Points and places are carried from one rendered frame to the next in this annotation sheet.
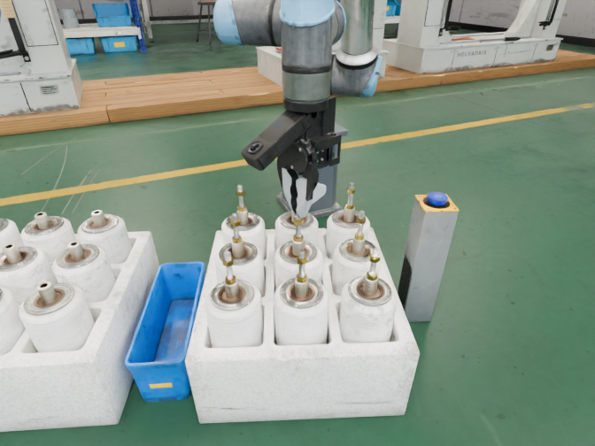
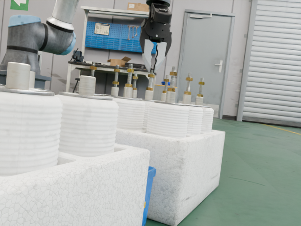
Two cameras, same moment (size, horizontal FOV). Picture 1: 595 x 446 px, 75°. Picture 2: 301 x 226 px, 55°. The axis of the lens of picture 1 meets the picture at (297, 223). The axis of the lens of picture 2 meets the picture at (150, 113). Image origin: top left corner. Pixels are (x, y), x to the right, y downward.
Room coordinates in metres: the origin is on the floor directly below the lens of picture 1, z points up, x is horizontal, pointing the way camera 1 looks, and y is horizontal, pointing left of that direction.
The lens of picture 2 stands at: (0.20, 0.73, 0.26)
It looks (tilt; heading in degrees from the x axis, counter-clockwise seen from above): 3 degrees down; 299
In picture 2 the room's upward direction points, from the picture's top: 7 degrees clockwise
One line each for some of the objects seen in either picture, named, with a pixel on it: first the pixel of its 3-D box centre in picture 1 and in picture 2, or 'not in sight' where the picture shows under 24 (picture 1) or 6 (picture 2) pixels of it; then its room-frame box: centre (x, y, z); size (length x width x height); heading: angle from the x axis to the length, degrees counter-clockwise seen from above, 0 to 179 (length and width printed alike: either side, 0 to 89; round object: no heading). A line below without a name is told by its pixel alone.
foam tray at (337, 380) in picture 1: (298, 311); (141, 155); (0.62, 0.00, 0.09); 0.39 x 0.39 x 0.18; 2
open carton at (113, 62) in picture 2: not in sight; (118, 62); (3.58, -3.95, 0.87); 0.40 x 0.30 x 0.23; 9
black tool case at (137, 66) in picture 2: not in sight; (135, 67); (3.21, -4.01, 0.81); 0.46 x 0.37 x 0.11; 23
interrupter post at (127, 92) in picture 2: (237, 248); (127, 93); (0.61, 0.12, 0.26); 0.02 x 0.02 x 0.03
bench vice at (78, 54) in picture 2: not in sight; (77, 55); (4.04, -3.29, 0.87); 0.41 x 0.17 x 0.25; 113
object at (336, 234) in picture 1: (345, 251); not in sight; (0.74, -0.11, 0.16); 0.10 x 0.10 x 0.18
